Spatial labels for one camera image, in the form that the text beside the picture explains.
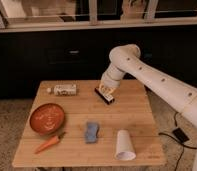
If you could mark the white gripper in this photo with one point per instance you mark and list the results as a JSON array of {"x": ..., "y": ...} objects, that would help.
[{"x": 108, "y": 83}]

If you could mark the dark snack bar box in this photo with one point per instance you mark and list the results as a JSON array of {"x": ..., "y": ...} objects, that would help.
[{"x": 108, "y": 99}]

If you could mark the white ceramic cup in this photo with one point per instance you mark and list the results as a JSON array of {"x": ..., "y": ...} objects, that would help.
[{"x": 124, "y": 147}]

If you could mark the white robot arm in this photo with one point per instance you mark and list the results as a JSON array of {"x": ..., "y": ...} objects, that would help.
[{"x": 179, "y": 95}]

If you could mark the white labelled bottle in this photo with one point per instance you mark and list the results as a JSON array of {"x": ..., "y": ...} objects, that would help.
[{"x": 63, "y": 90}]

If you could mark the wooden table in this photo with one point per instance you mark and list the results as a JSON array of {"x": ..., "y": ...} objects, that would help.
[{"x": 130, "y": 111}]

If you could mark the blue sponge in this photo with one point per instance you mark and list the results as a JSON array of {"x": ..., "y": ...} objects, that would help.
[{"x": 92, "y": 129}]

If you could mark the red orange plate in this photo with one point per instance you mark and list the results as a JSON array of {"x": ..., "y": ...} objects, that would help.
[{"x": 47, "y": 118}]

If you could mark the orange carrot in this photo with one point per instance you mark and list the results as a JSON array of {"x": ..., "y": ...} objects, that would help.
[{"x": 50, "y": 142}]

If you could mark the black power adapter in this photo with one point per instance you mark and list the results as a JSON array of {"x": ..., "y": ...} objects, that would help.
[{"x": 180, "y": 135}]

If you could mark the dark cabinet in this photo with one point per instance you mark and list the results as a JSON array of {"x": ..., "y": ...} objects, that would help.
[{"x": 27, "y": 58}]

